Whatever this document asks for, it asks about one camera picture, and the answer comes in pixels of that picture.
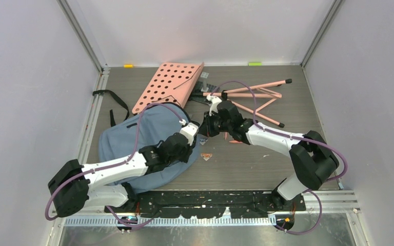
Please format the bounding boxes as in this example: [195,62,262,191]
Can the dark grey lego baseplate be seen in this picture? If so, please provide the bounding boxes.
[188,81,220,105]

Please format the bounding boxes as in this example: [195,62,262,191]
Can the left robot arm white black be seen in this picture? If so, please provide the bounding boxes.
[45,133,197,220]

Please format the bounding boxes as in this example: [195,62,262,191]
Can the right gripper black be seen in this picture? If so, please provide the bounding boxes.
[199,109,232,137]

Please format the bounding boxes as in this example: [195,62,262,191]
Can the orange pen horizontal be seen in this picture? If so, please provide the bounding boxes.
[229,140,242,144]

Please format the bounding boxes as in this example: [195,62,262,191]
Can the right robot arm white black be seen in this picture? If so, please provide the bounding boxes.
[199,95,339,210]

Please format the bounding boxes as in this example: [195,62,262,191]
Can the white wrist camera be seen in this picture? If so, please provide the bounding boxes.
[206,95,222,116]
[179,119,200,146]

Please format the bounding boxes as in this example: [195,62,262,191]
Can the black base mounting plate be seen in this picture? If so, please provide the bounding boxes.
[112,190,306,219]

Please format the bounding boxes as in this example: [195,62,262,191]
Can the blue fabric backpack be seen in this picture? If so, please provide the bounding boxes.
[98,102,201,194]

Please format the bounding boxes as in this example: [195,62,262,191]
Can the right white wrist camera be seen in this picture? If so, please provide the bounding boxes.
[206,95,222,116]

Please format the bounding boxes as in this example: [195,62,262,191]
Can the pink folding stand legs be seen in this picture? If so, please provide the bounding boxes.
[203,78,292,128]

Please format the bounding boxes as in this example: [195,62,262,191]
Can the small orange triangle wrapper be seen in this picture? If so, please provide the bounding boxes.
[201,153,213,161]

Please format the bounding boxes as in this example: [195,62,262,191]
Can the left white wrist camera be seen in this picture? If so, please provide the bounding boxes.
[179,119,200,146]

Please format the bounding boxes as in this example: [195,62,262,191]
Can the pink perforated stand board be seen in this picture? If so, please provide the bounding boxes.
[132,62,205,114]

